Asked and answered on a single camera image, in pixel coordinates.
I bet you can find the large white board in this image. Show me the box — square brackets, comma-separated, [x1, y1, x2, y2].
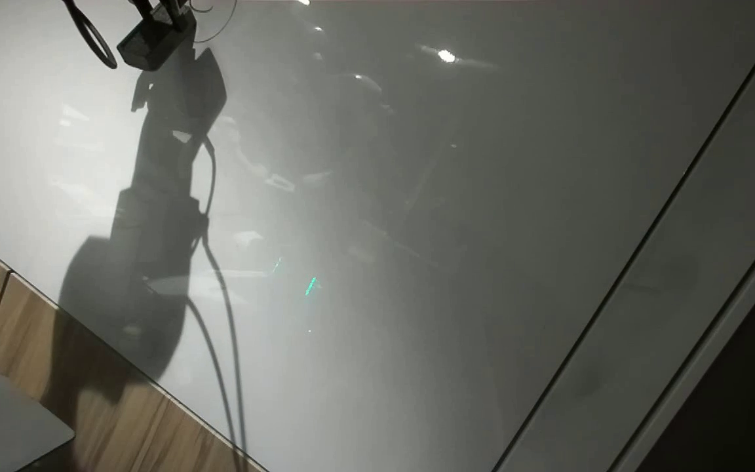
[0, 0, 755, 472]

